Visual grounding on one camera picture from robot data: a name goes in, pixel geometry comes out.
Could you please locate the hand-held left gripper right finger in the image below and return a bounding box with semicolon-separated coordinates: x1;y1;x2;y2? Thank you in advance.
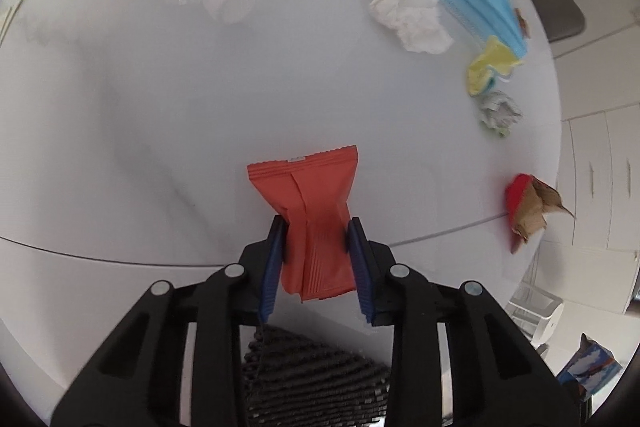
346;216;591;427

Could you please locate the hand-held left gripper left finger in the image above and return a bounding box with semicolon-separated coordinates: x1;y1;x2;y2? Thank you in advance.
50;216;288;427

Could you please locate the red snack packet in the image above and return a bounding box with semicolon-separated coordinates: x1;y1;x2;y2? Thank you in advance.
246;145;360;304

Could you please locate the red and brown wrapper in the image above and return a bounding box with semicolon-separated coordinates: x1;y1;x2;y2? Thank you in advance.
504;173;577;255

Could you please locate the green white paper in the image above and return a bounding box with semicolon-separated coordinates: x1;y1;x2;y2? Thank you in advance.
477;90;523;138

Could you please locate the yellow wrapper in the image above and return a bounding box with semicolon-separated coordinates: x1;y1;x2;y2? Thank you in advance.
466;35;527;96

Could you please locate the white tissue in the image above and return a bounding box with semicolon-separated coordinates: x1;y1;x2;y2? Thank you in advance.
359;0;455;54

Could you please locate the black woven mat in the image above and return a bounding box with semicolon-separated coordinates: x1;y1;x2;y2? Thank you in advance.
240;324;391;427

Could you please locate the white paper roll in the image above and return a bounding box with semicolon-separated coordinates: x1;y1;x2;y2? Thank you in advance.
530;302;564;349

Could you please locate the blue printed box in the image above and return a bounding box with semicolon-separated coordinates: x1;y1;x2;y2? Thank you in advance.
556;333;623;400

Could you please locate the white drawer cabinet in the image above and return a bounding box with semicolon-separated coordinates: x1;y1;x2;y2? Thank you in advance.
550;22;640;253

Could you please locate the paper sheet with yellow edge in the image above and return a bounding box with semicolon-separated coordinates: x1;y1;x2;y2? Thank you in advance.
0;0;23;42

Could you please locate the white wire basket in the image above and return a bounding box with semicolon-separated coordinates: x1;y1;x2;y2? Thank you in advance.
506;282;556;333

